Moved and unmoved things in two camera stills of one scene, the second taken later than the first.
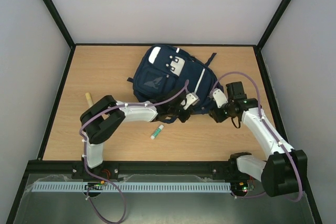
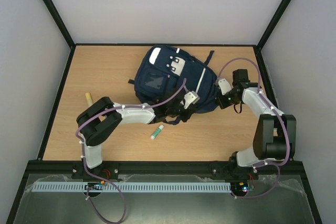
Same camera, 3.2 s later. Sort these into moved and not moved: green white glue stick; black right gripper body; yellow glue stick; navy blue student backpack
Moved: black right gripper body
Not moved: navy blue student backpack; green white glue stick; yellow glue stick
